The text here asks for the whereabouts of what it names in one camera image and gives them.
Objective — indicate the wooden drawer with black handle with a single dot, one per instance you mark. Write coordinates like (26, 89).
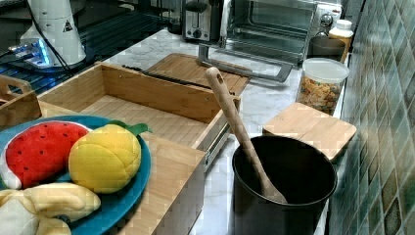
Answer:
(182, 113)

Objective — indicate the bamboo cutting board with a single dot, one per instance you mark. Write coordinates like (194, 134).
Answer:
(187, 67)

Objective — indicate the wooden spoon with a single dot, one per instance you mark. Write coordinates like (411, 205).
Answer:
(227, 105)

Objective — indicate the teal canister with wooden lid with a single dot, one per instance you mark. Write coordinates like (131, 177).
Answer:
(328, 134)

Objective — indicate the black two-slot toaster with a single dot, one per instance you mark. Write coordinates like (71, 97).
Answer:
(201, 19)

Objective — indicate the toaster oven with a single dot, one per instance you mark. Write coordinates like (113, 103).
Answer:
(276, 32)

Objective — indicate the black utensil holder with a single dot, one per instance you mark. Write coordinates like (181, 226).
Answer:
(304, 176)

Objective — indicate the plush yellow lemon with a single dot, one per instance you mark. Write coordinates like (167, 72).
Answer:
(107, 158)

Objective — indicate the clear cereal jar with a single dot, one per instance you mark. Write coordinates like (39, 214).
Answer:
(321, 84)

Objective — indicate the blue plate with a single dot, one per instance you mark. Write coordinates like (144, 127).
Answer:
(114, 206)

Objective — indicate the dark grey cup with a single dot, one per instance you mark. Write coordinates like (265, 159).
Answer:
(326, 47)

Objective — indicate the white lidded spice bottle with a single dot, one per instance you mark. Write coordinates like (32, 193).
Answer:
(342, 30)

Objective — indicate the plush watermelon slice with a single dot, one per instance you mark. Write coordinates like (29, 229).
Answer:
(38, 152)

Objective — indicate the plush banana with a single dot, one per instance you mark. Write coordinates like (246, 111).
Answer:
(47, 209)

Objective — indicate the wooden knife block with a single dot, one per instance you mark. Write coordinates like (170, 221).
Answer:
(19, 102)

